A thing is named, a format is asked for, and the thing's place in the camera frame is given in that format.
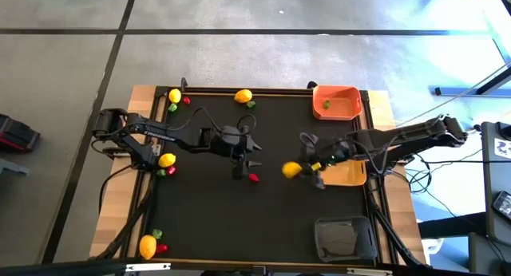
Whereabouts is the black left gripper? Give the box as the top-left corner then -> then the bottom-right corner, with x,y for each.
218,126 -> 263,168

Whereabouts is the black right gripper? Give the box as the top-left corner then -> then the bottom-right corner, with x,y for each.
299,140 -> 352,180

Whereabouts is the orange-yellow toy lemon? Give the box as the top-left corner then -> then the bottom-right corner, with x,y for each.
234,89 -> 254,104
138,234 -> 157,261

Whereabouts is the orange plastic basket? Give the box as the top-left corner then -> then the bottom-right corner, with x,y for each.
312,85 -> 363,121

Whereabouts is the dark grey plastic basket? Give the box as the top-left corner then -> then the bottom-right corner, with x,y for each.
314,215 -> 378,264

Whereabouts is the yellow plastic basket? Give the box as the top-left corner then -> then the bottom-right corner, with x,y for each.
319,159 -> 368,187

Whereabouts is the black table mat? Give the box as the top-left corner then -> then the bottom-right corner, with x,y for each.
144,92 -> 377,268

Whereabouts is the black floor bar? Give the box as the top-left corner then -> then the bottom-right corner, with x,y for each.
417,211 -> 486,239

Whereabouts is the blue floor bar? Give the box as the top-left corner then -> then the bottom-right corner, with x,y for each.
433,85 -> 511,98

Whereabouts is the dark grey equipment cart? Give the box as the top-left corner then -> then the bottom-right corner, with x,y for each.
480,120 -> 511,246

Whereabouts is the white cart sticker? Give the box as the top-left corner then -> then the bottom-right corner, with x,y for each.
493,136 -> 511,160

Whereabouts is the black smartphone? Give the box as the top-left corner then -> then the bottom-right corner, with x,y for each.
492,190 -> 511,222

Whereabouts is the black diagonal stand leg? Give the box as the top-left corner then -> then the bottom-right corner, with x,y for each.
474,66 -> 511,96

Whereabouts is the red and black case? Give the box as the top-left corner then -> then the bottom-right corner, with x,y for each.
0,113 -> 42,154

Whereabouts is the grey floor object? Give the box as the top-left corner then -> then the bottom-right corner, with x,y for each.
0,157 -> 30,176

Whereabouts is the black metal table frame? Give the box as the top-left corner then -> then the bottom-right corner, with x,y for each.
95,84 -> 429,269

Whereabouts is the black cable bundle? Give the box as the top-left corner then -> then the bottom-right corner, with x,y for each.
398,148 -> 433,195

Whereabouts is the silver metal bracket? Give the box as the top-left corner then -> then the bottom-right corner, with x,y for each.
125,262 -> 172,273
346,267 -> 394,276

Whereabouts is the black floor cable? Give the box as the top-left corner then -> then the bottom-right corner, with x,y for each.
98,163 -> 135,215

